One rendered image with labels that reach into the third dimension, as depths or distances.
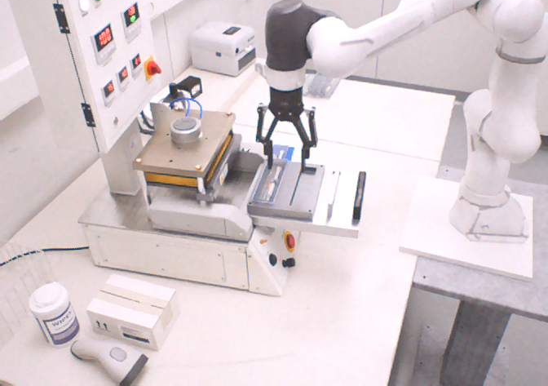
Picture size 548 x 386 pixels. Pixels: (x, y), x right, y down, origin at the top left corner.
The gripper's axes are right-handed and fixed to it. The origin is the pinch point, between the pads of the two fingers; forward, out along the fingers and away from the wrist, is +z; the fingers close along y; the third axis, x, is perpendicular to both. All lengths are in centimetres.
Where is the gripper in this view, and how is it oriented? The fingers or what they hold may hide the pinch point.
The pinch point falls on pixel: (286, 158)
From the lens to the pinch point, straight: 128.8
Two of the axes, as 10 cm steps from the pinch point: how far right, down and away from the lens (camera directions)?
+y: 9.8, 1.0, -1.8
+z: 0.3, 7.9, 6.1
